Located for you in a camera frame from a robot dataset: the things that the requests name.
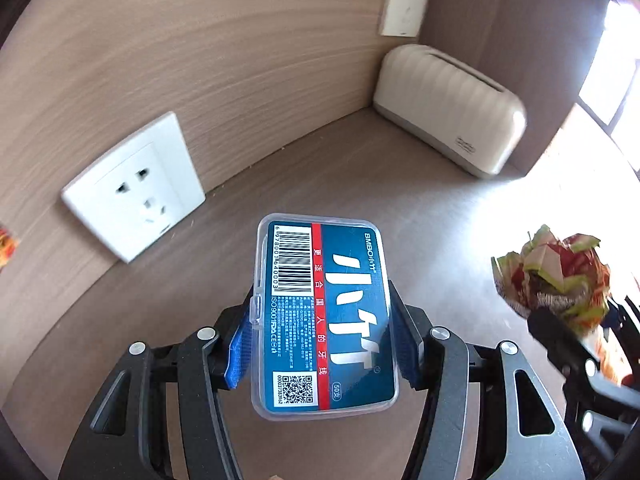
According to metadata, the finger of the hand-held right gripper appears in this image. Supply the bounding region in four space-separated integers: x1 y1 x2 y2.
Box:
527 306 640 466
602 294 640 356

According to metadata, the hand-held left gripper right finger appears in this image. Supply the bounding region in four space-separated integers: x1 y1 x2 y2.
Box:
389 280 586 480

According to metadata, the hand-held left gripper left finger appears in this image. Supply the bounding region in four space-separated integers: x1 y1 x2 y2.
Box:
57 285 257 480

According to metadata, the green red wrapper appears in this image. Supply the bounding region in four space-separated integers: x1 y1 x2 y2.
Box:
491 225 613 335

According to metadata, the blue label clear plastic box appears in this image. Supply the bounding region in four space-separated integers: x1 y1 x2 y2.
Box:
250 214 404 418

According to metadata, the window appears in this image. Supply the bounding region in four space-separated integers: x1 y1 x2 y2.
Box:
575 0 640 183

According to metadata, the beige ribbed tissue box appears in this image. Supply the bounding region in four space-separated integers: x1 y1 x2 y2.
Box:
372 44 529 180

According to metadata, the white wall socket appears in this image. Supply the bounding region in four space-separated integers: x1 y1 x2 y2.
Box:
61 111 207 264
378 0 431 38

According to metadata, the colourful wall poster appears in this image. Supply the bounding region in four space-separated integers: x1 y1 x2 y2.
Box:
0 227 19 273

